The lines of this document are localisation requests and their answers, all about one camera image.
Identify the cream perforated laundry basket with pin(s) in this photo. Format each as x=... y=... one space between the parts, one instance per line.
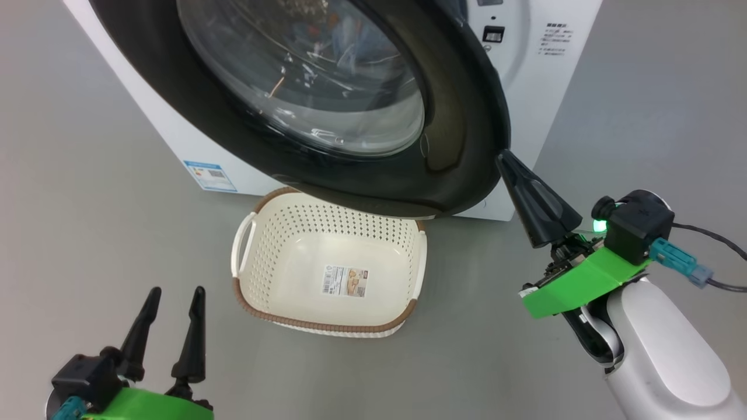
x=292 y=256

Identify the paper label inside basket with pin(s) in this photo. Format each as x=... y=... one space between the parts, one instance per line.
x=345 y=281

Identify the dark round washing machine door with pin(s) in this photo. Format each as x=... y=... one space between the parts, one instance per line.
x=461 y=116

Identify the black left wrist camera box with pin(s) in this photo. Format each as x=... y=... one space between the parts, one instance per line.
x=87 y=376

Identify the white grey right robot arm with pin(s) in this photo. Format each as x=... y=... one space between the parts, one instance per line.
x=665 y=361

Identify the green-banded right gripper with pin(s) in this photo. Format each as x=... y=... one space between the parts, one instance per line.
x=583 y=283

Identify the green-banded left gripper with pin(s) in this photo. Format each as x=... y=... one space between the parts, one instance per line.
x=152 y=407

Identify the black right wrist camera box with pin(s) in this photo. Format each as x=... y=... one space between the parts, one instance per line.
x=639 y=224

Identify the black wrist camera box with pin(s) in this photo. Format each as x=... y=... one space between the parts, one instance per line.
x=87 y=376
x=639 y=224

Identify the white front-load washing machine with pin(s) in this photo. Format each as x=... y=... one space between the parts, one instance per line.
x=548 y=105

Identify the blue energy label sticker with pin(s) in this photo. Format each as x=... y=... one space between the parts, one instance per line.
x=210 y=176

